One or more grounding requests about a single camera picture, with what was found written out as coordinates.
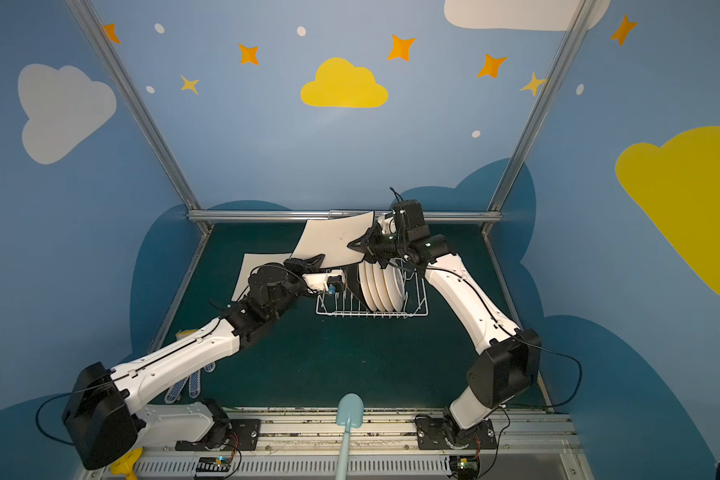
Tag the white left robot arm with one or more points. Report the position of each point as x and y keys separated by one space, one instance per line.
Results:
x=101 y=413

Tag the blue dotted work glove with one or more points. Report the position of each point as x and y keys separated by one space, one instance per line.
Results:
x=191 y=383

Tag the cream square plate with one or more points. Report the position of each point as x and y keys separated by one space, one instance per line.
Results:
x=330 y=238
x=250 y=263

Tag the right circuit board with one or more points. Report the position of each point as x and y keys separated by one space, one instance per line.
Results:
x=463 y=468

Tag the circuit board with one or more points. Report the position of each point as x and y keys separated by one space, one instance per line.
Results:
x=463 y=468
x=215 y=465

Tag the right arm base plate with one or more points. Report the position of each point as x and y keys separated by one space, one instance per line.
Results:
x=435 y=433

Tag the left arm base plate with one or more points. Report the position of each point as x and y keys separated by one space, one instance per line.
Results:
x=226 y=435

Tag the black square plate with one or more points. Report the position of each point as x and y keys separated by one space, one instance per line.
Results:
x=354 y=286

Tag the yellow toy scoop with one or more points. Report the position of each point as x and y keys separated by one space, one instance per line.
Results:
x=125 y=465

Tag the white wire dish rack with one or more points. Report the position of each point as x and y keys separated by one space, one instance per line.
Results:
x=344 y=304

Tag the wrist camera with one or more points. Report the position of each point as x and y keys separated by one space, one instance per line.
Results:
x=409 y=219
x=330 y=282

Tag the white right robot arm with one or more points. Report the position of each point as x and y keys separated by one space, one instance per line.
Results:
x=508 y=356

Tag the left circuit board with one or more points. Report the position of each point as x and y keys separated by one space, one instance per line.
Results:
x=215 y=465

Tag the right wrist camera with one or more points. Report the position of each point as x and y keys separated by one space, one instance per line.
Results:
x=409 y=219

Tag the light blue toy shovel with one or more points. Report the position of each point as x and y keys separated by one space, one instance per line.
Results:
x=349 y=416

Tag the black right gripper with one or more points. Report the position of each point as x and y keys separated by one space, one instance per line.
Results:
x=376 y=245

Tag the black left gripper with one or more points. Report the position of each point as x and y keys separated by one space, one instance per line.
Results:
x=300 y=267

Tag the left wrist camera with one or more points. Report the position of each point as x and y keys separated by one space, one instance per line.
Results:
x=330 y=282

